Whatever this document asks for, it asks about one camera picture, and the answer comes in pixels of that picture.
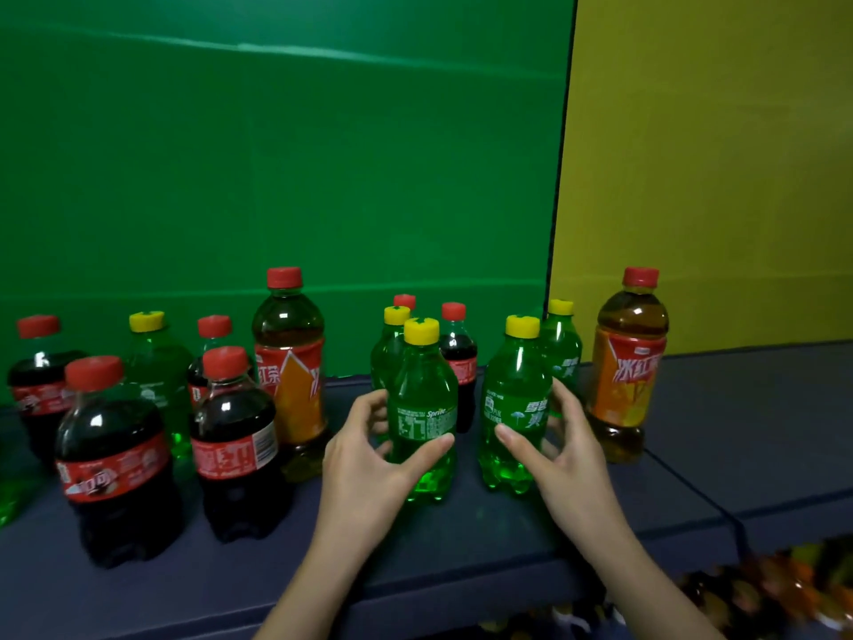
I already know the person's left hand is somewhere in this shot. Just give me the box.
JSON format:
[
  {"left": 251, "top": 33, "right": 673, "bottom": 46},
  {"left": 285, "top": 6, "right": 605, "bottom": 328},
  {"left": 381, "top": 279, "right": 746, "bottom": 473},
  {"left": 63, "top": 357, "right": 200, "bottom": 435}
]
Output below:
[{"left": 313, "top": 389, "right": 456, "bottom": 555}]

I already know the person's right hand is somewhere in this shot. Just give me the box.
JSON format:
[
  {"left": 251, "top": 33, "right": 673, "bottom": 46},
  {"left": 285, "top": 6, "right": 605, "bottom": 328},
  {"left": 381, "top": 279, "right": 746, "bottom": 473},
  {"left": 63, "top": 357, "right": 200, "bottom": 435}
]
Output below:
[{"left": 494, "top": 377, "right": 635, "bottom": 557}]

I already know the green soda bottle yellow cap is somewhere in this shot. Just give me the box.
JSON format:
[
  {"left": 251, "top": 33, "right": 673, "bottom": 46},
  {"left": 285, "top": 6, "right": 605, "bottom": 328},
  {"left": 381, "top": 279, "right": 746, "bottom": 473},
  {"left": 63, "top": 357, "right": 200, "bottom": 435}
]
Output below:
[
  {"left": 387, "top": 317, "right": 461, "bottom": 504},
  {"left": 478, "top": 315, "right": 554, "bottom": 496},
  {"left": 123, "top": 311, "right": 196, "bottom": 460},
  {"left": 371, "top": 305, "right": 414, "bottom": 394},
  {"left": 538, "top": 299, "right": 583, "bottom": 418},
  {"left": 0, "top": 453, "right": 34, "bottom": 528}
]

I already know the person's left forearm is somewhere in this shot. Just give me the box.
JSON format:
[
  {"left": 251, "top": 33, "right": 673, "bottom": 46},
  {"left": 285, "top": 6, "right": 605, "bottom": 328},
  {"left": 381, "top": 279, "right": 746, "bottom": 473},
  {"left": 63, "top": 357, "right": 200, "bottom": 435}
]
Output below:
[{"left": 253, "top": 529, "right": 395, "bottom": 640}]

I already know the person's right forearm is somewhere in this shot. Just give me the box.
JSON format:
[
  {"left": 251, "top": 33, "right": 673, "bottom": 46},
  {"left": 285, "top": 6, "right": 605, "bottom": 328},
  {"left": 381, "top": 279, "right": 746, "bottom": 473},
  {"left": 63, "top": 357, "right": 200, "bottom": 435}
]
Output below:
[{"left": 586, "top": 526, "right": 729, "bottom": 640}]

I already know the iced tea bottle red cap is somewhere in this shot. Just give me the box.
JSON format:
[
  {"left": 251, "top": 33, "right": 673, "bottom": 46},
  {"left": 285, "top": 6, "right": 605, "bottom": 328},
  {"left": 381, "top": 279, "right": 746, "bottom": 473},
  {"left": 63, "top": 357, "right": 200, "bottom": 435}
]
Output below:
[
  {"left": 252, "top": 267, "right": 331, "bottom": 484},
  {"left": 585, "top": 267, "right": 670, "bottom": 464}
]

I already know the cola bottle white label patch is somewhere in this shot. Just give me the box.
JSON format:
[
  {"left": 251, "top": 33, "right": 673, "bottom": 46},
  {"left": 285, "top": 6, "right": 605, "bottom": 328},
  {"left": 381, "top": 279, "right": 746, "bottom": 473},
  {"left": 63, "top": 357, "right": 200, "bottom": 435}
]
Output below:
[{"left": 189, "top": 346, "right": 295, "bottom": 544}]

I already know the blurred pile of drink bottles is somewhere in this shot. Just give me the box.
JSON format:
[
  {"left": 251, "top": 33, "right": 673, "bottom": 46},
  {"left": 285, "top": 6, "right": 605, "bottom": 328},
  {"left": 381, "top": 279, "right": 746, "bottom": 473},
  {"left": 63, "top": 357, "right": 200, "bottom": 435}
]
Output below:
[{"left": 480, "top": 536, "right": 853, "bottom": 640}]

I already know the large cola bottle red cap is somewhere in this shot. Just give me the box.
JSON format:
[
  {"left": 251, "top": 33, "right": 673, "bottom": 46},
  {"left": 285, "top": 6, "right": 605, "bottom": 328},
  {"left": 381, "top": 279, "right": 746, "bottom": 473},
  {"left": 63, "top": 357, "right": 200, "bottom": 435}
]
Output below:
[{"left": 55, "top": 356, "right": 186, "bottom": 568}]

